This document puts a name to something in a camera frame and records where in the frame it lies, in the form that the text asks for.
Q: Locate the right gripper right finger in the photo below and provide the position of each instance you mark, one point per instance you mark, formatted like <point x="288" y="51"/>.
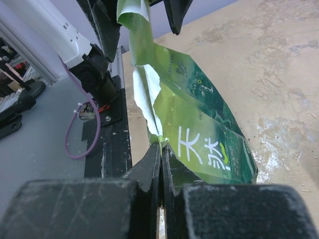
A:
<point x="198" y="210"/>

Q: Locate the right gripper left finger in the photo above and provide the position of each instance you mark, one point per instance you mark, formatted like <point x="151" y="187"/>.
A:
<point x="123" y="207"/>

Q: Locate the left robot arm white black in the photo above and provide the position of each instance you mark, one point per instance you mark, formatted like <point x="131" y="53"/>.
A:
<point x="87" y="63"/>

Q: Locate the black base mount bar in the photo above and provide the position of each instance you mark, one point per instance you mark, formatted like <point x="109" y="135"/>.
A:
<point x="111" y="156"/>

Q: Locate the green litter bag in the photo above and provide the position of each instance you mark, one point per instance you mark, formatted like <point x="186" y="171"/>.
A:
<point x="182" y="107"/>

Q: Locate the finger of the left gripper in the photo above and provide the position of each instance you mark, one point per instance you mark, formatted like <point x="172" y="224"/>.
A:
<point x="176" y="11"/>
<point x="102" y="15"/>

